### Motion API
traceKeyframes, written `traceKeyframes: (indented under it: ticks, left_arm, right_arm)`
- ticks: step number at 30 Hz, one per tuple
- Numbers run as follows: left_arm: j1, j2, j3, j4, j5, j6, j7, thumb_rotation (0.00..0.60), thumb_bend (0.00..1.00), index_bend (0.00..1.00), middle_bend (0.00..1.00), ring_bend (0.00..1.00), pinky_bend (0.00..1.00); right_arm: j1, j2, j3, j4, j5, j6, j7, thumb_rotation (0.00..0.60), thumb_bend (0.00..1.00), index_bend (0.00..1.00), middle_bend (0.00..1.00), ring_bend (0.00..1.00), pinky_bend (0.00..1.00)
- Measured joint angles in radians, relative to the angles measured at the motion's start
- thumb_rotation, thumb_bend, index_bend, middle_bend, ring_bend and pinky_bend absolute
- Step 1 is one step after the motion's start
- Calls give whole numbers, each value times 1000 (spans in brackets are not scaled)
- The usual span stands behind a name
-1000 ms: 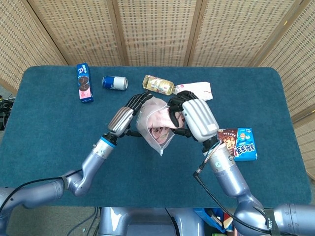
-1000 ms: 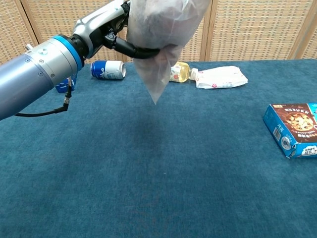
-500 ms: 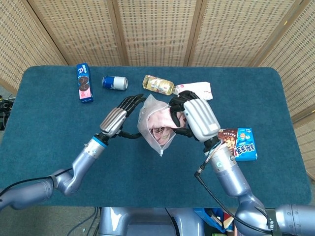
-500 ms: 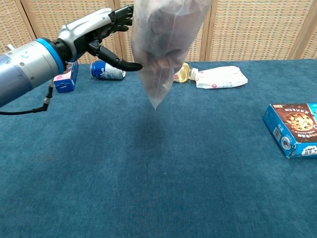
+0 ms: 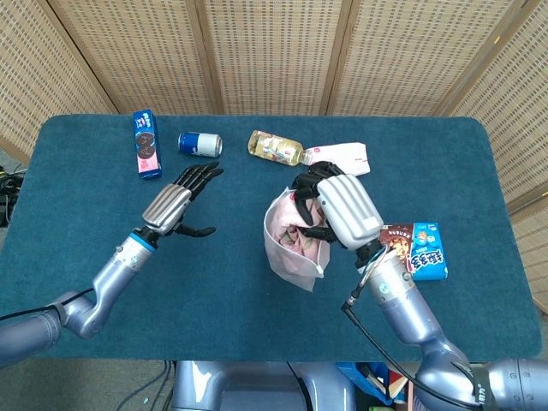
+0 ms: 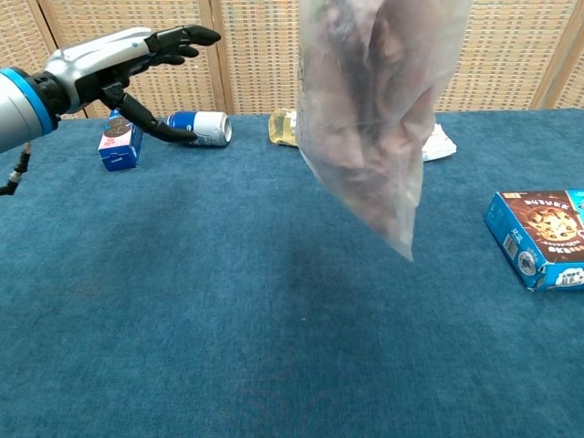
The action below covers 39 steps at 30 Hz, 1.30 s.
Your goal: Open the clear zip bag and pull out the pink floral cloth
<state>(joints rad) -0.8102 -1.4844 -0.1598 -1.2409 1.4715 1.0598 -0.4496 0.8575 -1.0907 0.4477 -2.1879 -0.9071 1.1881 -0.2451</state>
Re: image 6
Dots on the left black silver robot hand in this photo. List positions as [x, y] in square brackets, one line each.
[91, 59]

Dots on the translucent plastic zip bag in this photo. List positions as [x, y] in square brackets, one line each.
[401, 228]

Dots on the long blue sandwich cookie box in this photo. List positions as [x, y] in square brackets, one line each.
[121, 153]

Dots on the blue white soda can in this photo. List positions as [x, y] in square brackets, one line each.
[210, 128]

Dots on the wicker folding screen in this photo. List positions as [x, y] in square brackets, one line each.
[255, 68]

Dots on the yellow drink plastic bottle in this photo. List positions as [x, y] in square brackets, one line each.
[283, 130]

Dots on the blue carpet table cover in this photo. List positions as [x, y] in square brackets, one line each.
[228, 296]

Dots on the white paper packet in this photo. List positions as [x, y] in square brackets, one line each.
[440, 146]

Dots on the blue chocolate chip cookie box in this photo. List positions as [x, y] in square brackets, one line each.
[543, 237]

